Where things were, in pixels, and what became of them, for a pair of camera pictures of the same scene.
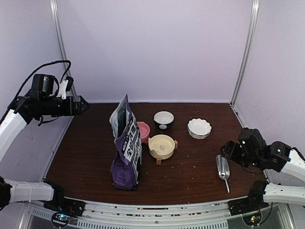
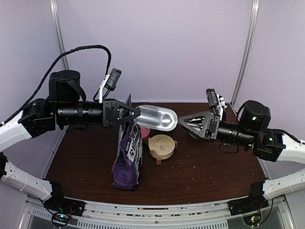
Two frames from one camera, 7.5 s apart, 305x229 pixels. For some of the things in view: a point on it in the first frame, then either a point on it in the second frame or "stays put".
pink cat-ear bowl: [145, 131] stays put
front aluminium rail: [157, 213] stays put
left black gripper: [70, 109] -> [109, 109]
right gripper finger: [224, 149] -> [195, 118]
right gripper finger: [226, 154] -> [198, 127]
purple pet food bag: [126, 164] stays put
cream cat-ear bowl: [161, 147] stays put
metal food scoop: [223, 169] -> [156, 118]
